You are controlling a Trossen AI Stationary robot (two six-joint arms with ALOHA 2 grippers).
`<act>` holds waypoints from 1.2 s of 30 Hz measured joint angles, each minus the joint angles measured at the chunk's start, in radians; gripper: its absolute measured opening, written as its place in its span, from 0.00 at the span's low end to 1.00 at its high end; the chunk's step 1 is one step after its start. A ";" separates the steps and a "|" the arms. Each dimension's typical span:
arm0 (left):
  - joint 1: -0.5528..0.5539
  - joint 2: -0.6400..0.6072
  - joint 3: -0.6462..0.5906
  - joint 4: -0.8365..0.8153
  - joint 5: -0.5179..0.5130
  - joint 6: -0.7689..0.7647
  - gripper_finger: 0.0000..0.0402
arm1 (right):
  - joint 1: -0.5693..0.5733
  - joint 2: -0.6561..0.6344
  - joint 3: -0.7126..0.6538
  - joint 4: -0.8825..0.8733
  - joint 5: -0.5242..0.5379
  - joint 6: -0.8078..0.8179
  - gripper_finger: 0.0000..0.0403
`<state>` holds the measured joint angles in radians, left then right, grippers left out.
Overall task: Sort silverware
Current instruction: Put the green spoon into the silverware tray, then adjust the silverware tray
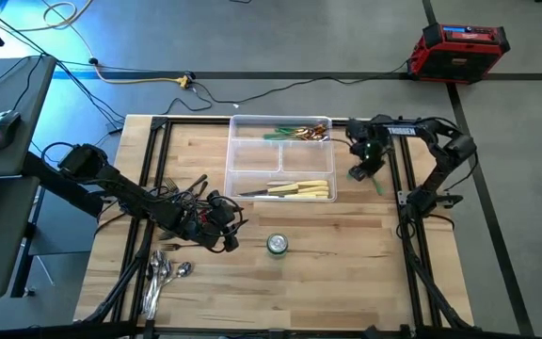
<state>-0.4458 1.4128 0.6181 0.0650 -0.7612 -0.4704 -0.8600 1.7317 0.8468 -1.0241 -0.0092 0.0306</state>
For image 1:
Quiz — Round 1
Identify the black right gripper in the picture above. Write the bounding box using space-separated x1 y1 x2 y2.
349 137 388 184

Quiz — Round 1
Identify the beige coiled cable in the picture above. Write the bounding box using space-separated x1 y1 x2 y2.
16 0 96 33

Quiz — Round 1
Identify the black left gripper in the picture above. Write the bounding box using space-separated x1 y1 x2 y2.
183 206 241 253

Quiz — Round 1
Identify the black floor cable bundle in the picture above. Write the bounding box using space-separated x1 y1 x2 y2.
0 0 129 137

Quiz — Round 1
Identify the black mouse cable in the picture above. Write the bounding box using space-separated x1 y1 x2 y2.
11 54 46 114

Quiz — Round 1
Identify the red and black jobsite radio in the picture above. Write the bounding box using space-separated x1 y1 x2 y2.
406 22 512 86

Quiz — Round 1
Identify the black radio power cable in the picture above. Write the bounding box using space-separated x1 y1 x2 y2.
190 60 411 105

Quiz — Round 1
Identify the green Sprite soda can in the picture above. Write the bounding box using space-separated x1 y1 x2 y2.
265 233 290 258

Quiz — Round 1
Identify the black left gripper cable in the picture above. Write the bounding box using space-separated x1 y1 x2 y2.
223 200 249 239

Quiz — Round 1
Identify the clear plastic cutlery organizer tray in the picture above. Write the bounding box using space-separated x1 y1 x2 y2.
223 115 339 203

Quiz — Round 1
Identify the green-handled gold spoon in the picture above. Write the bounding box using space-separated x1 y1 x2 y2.
273 124 327 134
263 133 319 141
345 173 386 196
278 130 331 142
279 127 329 138

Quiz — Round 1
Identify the black sleeved cable bundle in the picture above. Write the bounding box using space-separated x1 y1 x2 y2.
87 220 159 326
400 216 472 331

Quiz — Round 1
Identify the yellow extension cord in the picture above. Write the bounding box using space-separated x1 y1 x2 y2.
92 58 192 90

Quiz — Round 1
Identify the black aluminium table frame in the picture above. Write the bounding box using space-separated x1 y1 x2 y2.
85 115 477 339

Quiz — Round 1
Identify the black computer mouse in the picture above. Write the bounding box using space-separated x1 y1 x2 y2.
0 109 23 151

